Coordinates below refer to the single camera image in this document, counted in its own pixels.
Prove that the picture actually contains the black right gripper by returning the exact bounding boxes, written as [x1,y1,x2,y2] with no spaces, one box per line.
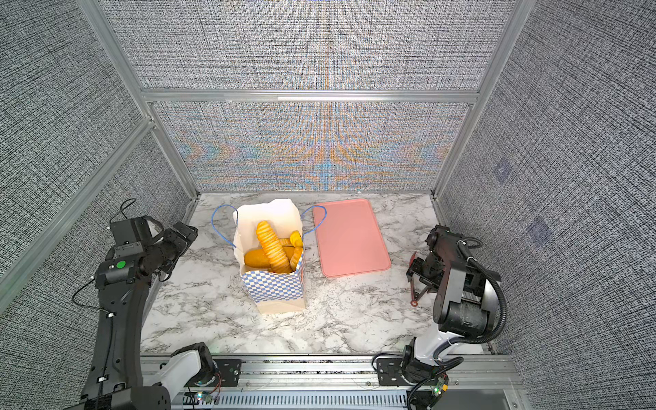
[408,255,448,292]

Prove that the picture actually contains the red silicone kitchen tongs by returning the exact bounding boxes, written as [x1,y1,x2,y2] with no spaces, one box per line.
[406,252,436,308]

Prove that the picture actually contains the oval french bread loaf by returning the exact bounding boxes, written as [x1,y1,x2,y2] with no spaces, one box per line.
[244,246,295,269]

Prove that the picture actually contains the long twisted bread stick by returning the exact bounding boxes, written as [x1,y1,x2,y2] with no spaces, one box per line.
[256,221,292,274]

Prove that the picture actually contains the checkered paper bread bag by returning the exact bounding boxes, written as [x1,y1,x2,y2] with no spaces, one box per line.
[210,198,308,315]

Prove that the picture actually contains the small yellow bread piece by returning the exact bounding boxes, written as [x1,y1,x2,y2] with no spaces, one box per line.
[290,231,303,248]

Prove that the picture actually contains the croissant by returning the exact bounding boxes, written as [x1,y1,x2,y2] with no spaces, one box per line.
[290,247,303,272]

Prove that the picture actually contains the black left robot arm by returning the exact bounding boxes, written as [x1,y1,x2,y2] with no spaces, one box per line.
[75,215,217,409]

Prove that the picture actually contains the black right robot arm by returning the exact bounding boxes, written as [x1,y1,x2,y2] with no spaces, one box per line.
[401,225,508,384]

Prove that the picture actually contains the pink plastic tray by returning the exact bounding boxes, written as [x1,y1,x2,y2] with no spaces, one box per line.
[313,198,391,278]

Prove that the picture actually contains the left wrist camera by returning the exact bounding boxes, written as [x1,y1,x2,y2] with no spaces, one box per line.
[109,215,164,254]

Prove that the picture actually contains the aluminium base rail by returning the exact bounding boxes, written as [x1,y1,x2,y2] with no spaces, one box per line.
[86,353,539,410]

